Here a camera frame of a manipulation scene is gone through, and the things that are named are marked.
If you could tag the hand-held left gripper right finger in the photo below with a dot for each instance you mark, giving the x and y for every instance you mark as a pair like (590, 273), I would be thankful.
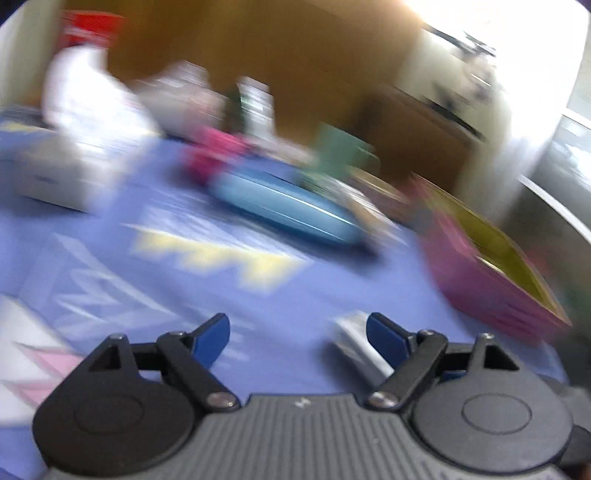
(385, 334)

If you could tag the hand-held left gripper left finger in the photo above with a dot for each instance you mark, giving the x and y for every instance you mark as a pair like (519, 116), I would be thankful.
(213, 334)

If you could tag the white grey packet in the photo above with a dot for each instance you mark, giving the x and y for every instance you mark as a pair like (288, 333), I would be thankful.
(353, 341)

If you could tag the pink tin box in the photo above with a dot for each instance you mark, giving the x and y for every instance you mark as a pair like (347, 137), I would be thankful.
(480, 281)

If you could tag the pink plush toy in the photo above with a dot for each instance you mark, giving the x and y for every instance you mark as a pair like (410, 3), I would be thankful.
(214, 152)

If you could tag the blue printed blanket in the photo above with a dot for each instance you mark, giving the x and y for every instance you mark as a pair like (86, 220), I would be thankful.
(323, 286)

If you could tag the green cup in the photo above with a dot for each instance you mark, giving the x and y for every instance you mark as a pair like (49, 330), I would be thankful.
(339, 147)

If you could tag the white box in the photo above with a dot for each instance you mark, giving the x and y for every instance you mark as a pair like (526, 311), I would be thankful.
(55, 177)

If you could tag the white tube bottle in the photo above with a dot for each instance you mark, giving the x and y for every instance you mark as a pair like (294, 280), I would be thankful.
(255, 108)

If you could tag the clear plastic bag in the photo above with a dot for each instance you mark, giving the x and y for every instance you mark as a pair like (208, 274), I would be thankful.
(184, 99)

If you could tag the window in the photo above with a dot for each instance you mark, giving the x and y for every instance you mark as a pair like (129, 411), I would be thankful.
(568, 152)

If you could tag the white plastic bag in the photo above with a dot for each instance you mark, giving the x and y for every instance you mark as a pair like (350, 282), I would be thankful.
(92, 101)

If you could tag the brown cardboard sheet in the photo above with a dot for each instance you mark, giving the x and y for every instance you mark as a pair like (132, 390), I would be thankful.
(277, 50)

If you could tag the red packet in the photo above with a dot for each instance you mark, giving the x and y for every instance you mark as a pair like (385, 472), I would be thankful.
(90, 27)

